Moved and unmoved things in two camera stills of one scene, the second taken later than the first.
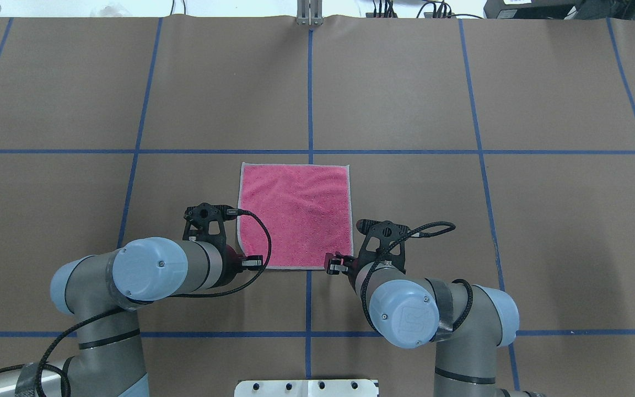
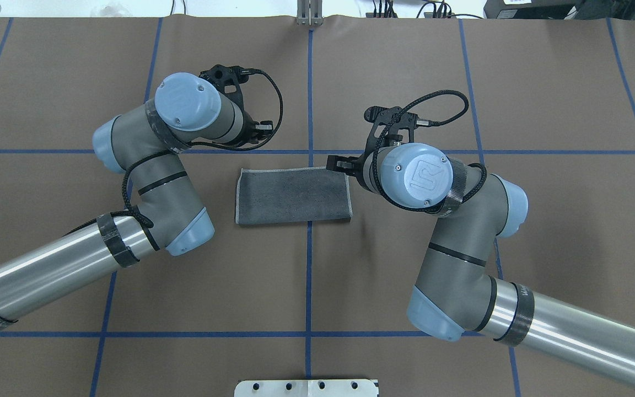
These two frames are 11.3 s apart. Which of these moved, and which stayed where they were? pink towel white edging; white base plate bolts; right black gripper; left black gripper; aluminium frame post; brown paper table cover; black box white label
Moved: left black gripper; right black gripper; pink towel white edging
Stayed: brown paper table cover; aluminium frame post; white base plate bolts; black box white label
